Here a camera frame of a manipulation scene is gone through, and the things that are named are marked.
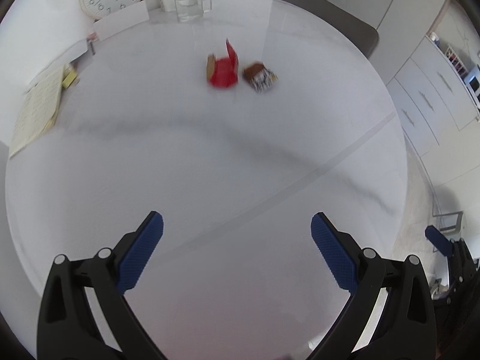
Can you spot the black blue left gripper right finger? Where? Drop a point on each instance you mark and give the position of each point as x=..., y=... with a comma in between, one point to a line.
x=406, y=328

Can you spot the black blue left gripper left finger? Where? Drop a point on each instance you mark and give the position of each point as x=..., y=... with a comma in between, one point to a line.
x=66, y=327

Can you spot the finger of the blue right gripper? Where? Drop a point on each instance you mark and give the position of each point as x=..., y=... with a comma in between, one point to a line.
x=439, y=241

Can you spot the white drawer cabinet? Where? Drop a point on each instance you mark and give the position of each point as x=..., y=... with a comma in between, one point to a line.
x=430, y=98

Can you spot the open yellow notebook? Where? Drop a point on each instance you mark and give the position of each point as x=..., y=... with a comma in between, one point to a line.
x=39, y=111

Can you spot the grey dining chair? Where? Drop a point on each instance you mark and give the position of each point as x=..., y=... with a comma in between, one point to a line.
x=364, y=36

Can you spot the yellow binder clip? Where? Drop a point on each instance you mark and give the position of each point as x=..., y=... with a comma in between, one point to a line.
x=70, y=76

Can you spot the brown patterned small carton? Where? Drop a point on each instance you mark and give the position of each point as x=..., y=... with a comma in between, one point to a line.
x=259, y=77

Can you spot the white paper sheet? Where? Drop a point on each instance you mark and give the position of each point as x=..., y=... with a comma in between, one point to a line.
x=69, y=55

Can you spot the red crumpled carton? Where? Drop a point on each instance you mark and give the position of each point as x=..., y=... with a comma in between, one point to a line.
x=223, y=73

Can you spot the white card box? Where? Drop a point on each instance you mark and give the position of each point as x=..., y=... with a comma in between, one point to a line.
x=121, y=20

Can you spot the clear glass mug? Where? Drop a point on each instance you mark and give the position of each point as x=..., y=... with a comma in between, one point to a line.
x=187, y=10

